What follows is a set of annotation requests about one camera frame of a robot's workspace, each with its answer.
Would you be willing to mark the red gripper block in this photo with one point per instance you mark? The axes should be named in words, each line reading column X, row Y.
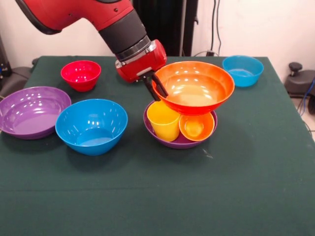
column 142, row 66

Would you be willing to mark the yellow smooth cup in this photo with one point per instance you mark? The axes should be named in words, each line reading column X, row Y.
column 163, row 125

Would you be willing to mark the orange large bowl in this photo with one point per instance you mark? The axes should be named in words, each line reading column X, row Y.
column 197, row 98

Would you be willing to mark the orange stepped cup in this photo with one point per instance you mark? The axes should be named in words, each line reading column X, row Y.
column 197, row 126

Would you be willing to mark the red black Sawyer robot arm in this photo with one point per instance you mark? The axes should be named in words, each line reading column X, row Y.
column 98, row 17

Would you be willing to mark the black column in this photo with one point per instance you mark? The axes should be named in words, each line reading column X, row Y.
column 172, row 24

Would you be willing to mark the pink-red small bowl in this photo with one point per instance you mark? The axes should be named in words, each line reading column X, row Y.
column 81, row 81

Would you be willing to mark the blue large bowl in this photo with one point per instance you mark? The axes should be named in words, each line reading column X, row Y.
column 91, row 142

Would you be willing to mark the blue small bowl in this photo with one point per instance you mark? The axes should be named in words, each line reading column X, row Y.
column 242, row 76

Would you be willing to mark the dark green tablecloth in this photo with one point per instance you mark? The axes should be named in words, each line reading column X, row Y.
column 157, row 191

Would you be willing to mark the black equipment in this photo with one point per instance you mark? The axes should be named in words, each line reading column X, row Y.
column 3, row 61

